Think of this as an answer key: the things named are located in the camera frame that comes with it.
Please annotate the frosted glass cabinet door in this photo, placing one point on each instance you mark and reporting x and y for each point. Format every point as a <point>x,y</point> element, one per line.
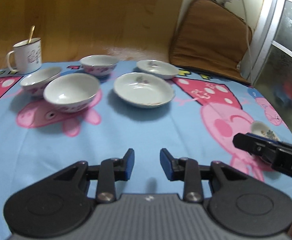
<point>271,73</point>

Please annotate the blue cartoon pig tablecloth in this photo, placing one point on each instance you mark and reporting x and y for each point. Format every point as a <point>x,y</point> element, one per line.
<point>36,141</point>

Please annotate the floral rice bowl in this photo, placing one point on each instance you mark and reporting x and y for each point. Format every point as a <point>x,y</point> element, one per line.
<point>36,82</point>
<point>71,93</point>
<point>99,65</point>

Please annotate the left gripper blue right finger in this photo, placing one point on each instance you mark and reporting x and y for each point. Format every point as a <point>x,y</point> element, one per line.
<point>185,170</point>

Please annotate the white floral plate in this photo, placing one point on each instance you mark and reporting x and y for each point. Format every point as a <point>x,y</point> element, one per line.
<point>261,129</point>
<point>157,68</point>
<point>143,90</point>

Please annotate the brown seat cushion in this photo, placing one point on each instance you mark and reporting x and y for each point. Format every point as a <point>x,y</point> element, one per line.
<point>212,39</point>

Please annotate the white enamel mug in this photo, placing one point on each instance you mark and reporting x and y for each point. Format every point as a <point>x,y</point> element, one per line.
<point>27,56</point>

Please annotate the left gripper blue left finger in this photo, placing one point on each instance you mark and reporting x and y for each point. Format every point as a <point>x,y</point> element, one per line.
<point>110,171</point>

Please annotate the wooden stirring stick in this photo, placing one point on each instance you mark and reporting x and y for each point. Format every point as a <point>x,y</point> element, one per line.
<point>31,34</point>

